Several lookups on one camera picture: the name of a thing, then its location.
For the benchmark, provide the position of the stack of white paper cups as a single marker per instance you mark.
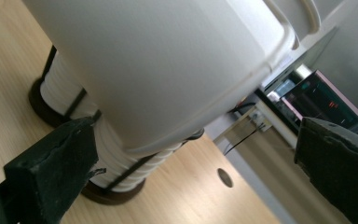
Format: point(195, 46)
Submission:
point(167, 77)
point(59, 90)

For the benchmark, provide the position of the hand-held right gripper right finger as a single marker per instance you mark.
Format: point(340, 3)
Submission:
point(341, 168)

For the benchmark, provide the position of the dark screen monitor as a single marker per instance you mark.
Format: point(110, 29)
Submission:
point(326, 105)

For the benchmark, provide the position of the black round table grommet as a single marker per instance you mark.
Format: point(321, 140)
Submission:
point(225, 177)

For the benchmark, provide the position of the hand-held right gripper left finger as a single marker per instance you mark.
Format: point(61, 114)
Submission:
point(49, 174)

